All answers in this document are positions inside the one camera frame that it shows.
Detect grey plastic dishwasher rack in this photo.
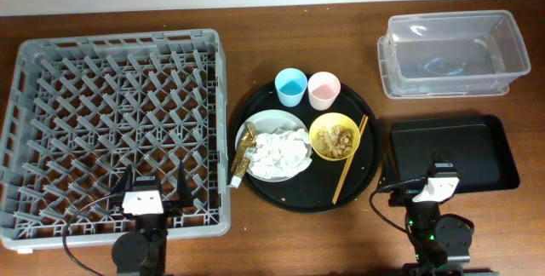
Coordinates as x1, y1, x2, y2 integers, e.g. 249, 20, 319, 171
1, 29, 231, 253

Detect black rectangular tray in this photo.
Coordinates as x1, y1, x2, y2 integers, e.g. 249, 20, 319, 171
381, 115, 520, 193

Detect light blue plastic cup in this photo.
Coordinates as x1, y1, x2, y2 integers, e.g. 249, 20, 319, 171
274, 68, 307, 107

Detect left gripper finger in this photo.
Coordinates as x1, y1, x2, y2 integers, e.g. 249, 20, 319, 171
176, 160, 193, 207
111, 165, 133, 194

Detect round black serving tray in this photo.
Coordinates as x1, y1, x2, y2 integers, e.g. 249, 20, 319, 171
229, 82, 383, 213

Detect food scraps and rice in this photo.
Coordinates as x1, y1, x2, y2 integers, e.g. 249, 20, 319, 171
314, 124, 353, 159

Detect yellow plastic bowl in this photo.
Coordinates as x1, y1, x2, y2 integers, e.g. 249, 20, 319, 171
309, 112, 360, 161

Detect grey round plate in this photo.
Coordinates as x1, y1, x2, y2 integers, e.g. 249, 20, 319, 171
235, 110, 308, 182

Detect pink plastic cup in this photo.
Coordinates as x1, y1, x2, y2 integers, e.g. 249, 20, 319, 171
307, 72, 341, 111

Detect clear plastic waste bin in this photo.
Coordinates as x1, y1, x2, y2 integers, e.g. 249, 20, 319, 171
377, 10, 531, 99

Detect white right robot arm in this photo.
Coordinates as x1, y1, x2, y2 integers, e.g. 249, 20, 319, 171
388, 161, 474, 276

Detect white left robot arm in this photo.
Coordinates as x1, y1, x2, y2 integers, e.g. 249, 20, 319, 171
111, 164, 193, 275

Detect gold snack wrapper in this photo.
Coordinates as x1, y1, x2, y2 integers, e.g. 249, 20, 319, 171
229, 122, 257, 188

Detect white paper napkin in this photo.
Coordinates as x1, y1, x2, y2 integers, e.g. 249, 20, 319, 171
244, 129, 312, 181

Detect wooden chopstick right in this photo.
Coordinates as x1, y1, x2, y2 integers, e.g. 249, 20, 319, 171
332, 115, 369, 205

